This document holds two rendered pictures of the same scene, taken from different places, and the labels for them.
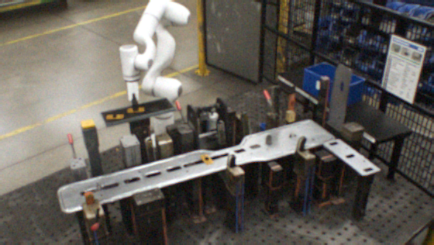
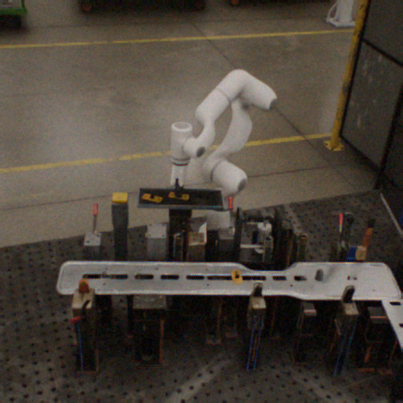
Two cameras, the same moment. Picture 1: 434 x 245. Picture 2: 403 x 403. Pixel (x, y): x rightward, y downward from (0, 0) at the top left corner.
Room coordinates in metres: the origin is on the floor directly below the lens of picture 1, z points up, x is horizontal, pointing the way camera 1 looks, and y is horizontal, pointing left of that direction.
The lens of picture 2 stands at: (-0.08, -0.43, 2.58)
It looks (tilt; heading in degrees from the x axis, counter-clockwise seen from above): 35 degrees down; 11
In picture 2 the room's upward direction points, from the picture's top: 6 degrees clockwise
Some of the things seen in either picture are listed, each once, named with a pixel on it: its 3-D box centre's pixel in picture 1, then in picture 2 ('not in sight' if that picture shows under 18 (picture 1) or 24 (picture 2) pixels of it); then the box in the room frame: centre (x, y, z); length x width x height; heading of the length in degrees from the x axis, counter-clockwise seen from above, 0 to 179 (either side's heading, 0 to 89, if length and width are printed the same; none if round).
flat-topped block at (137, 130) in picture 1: (142, 149); (178, 240); (1.98, 0.17, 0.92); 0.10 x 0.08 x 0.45; 109
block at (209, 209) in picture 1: (206, 183); (233, 302); (1.75, -0.15, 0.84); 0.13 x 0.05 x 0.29; 19
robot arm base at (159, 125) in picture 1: (163, 127); (219, 219); (2.27, 0.05, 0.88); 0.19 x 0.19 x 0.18
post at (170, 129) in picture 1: (173, 158); (209, 262); (1.91, 0.01, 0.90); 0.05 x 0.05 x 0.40; 19
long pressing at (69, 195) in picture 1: (203, 162); (232, 279); (1.72, -0.14, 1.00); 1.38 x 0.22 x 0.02; 109
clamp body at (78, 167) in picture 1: (83, 191); (94, 272); (1.71, 0.46, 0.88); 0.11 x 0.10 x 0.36; 19
